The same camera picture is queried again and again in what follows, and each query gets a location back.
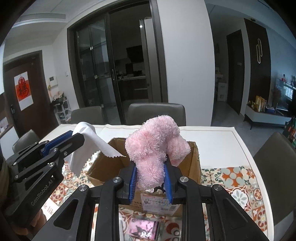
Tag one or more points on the dark sliding glass door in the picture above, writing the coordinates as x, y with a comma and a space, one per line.
97, 69

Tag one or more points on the pink fluffy headband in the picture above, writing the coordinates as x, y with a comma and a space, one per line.
157, 139

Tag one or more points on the brown cardboard box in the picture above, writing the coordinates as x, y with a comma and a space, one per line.
192, 164

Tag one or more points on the white fabric swatch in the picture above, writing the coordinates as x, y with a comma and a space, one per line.
85, 136

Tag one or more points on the silver refrigerator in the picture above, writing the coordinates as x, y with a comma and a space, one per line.
145, 60

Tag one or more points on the red and white door poster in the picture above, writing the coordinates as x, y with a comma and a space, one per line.
24, 91

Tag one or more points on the dark interior door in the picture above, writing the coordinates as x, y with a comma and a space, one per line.
235, 74

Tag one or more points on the white tv cabinet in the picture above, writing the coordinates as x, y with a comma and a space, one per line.
266, 117

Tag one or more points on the patterned table runner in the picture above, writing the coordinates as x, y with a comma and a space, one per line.
231, 185

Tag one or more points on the gold wall ornament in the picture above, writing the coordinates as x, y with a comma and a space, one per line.
259, 51

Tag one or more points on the dark wall panel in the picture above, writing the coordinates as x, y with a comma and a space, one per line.
263, 81

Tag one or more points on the brown wooden entrance door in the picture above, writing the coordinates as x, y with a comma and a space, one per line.
39, 97

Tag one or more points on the white intercom panel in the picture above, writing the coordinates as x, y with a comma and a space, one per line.
53, 81

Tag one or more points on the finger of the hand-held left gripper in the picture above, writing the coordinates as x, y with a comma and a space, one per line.
57, 140
69, 144

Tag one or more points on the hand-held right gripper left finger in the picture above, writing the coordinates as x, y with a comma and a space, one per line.
133, 183

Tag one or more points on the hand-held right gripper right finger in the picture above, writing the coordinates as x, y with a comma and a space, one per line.
168, 185

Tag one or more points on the person's left hand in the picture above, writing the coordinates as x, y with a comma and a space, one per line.
38, 220

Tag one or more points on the white carton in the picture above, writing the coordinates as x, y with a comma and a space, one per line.
222, 90

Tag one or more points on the grey dining chair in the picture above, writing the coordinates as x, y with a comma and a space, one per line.
275, 166
25, 141
156, 113
86, 115

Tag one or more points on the white shoe rack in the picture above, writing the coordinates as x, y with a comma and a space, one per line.
61, 109

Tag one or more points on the pink cartoon packet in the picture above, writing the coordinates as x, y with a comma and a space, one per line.
141, 228

